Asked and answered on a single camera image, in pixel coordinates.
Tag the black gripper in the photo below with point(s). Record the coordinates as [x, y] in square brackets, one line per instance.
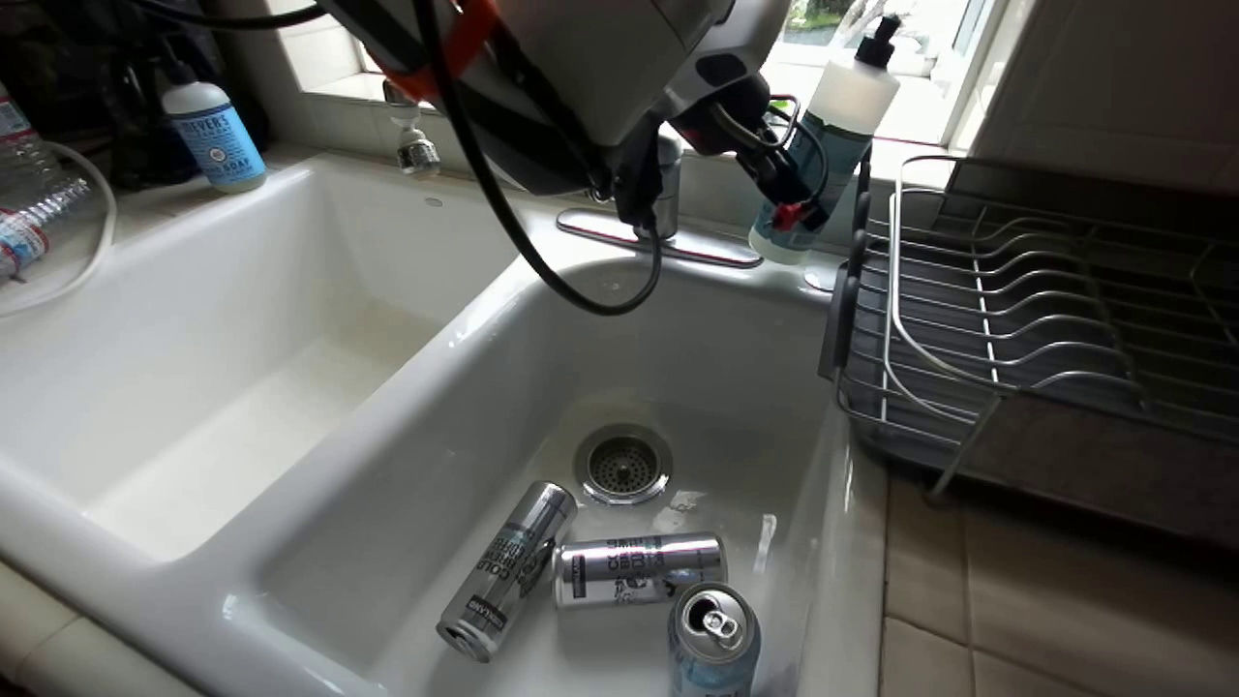
[721, 116]

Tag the blue label soap bottle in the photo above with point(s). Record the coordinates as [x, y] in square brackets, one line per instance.
[846, 109]

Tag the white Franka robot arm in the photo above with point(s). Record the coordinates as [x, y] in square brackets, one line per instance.
[606, 52]

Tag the blue label pump bottle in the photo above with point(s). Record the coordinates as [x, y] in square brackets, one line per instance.
[220, 137]

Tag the clear plastic water bottle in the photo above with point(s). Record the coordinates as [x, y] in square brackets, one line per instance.
[24, 196]

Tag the chrome sink faucet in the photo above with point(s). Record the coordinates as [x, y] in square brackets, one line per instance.
[699, 243]

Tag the metal sink drain strainer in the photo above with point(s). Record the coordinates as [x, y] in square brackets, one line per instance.
[624, 462]

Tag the silver can with dark label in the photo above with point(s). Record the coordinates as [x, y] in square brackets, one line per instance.
[641, 571]

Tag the white double basin sink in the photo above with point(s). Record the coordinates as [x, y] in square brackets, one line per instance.
[429, 429]

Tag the tall silver can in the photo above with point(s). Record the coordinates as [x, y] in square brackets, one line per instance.
[505, 571]

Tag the white window frame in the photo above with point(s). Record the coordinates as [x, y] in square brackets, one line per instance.
[944, 78]

